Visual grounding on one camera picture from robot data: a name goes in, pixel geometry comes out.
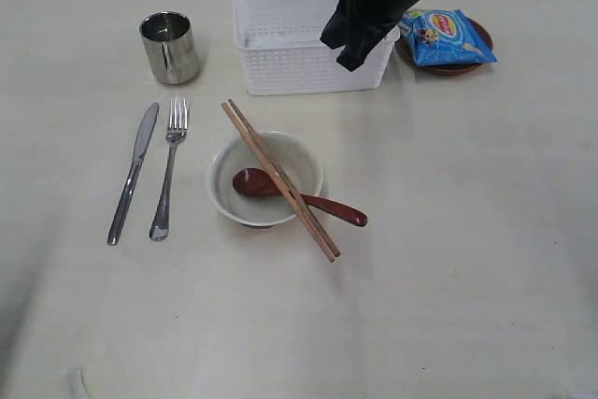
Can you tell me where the white perforated plastic basket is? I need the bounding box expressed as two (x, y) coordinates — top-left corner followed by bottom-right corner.
(233, 0), (400, 95)

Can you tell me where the blue chips bag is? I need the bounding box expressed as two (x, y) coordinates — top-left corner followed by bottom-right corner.
(398, 9), (497, 66)

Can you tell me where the brown round plate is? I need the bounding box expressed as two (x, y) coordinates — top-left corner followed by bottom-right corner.
(395, 18), (493, 77)

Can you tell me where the white ceramic bowl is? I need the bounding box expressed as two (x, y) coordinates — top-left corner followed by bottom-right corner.
(206, 131), (324, 228)

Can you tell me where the shiny steel cup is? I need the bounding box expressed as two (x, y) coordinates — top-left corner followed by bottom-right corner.
(139, 11), (201, 85)

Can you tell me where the dark red wooden spoon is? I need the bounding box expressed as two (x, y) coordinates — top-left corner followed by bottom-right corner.
(232, 168), (368, 227)

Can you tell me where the silver fork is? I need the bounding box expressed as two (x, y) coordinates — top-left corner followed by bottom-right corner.
(149, 95), (189, 241)

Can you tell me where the silver table knife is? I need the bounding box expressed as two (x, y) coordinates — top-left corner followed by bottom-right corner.
(107, 103), (160, 246)

